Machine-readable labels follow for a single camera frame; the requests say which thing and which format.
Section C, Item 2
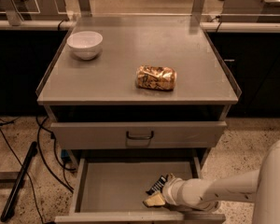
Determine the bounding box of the crushed golden drink can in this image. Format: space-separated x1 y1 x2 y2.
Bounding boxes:
135 65 177 91

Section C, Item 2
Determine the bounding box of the black drawer handle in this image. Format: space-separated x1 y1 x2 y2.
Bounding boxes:
126 131 154 140

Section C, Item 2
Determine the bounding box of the thin black floor cable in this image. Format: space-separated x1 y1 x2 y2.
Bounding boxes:
0 118 46 224

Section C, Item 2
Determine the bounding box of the middle grey upright post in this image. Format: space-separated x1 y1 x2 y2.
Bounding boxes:
78 0 91 17

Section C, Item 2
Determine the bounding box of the white horizontal rail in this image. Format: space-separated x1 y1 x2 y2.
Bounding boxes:
0 21 280 34

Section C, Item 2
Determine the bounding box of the grey drawer cabinet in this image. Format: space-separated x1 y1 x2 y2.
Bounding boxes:
35 14 243 224

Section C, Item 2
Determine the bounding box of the dark blue rxbar wrapper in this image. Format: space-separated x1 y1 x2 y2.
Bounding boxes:
146 175 167 195

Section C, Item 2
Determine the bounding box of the left grey upright post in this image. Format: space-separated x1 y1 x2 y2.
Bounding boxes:
0 0 21 26

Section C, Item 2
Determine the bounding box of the open grey middle drawer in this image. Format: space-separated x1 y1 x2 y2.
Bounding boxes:
55 149 226 224

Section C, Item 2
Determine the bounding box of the black bar on floor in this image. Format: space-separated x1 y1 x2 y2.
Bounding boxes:
0 142 37 222

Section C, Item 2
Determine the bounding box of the grey upright post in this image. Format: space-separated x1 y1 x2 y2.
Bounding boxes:
78 0 91 17
191 0 205 17
0 0 21 26

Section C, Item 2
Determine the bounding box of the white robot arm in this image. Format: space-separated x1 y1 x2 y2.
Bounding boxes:
144 140 280 224

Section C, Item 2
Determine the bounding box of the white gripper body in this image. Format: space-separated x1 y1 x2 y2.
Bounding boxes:
162 177 189 206

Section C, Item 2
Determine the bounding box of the white ceramic bowl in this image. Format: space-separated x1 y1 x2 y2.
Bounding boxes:
66 31 103 61

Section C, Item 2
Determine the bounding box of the right grey upright post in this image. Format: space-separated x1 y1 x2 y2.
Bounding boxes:
191 0 205 17

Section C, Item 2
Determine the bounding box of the closed grey top drawer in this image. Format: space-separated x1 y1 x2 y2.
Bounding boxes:
51 121 227 149

